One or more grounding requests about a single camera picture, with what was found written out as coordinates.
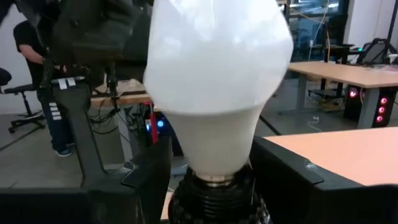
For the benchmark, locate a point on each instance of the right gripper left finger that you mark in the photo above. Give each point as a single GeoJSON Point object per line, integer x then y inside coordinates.
{"type": "Point", "coordinates": [146, 186]}

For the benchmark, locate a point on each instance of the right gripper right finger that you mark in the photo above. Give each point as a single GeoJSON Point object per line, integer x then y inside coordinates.
{"type": "Point", "coordinates": [286, 193]}

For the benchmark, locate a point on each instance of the silver lamp stand black socket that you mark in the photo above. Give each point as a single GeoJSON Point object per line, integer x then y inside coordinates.
{"type": "Point", "coordinates": [214, 202]}

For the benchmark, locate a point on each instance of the white light bulb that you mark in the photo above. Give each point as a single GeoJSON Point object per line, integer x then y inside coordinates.
{"type": "Point", "coordinates": [217, 77]}

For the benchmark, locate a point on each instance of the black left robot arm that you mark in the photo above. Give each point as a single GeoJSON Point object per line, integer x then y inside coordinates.
{"type": "Point", "coordinates": [90, 31]}

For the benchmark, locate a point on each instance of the red blue-lit device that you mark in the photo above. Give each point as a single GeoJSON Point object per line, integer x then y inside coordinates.
{"type": "Point", "coordinates": [153, 127]}

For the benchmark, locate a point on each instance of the tan desk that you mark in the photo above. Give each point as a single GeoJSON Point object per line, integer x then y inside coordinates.
{"type": "Point", "coordinates": [342, 73]}
{"type": "Point", "coordinates": [357, 155]}

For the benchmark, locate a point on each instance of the wooden workbench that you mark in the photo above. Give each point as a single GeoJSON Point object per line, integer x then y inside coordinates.
{"type": "Point", "coordinates": [124, 90]}

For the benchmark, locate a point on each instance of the black computer red lights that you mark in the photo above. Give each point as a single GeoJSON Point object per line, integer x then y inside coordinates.
{"type": "Point", "coordinates": [354, 99]}
{"type": "Point", "coordinates": [384, 109]}

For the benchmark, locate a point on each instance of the black office chair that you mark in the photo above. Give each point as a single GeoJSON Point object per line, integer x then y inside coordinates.
{"type": "Point", "coordinates": [21, 88]}

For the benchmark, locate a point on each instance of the black desk equipment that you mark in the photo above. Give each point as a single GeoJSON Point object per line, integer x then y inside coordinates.
{"type": "Point", "coordinates": [376, 51]}

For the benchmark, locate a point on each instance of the person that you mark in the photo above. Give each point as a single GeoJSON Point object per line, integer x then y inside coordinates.
{"type": "Point", "coordinates": [26, 40]}

